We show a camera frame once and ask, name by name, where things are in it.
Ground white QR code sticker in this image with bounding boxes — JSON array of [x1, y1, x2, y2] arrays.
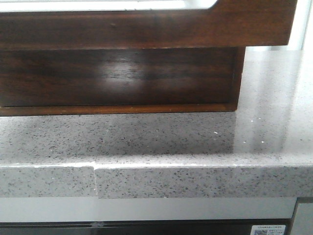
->
[[250, 225, 286, 235]]

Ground black appliance under counter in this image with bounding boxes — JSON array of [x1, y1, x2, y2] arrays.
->
[[0, 219, 291, 235]]

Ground wooden drawer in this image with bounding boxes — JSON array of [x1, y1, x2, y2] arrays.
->
[[0, 0, 297, 50], [0, 47, 236, 107]]

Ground dark wooden drawer cabinet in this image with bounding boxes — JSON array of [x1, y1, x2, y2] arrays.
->
[[0, 46, 246, 116]]

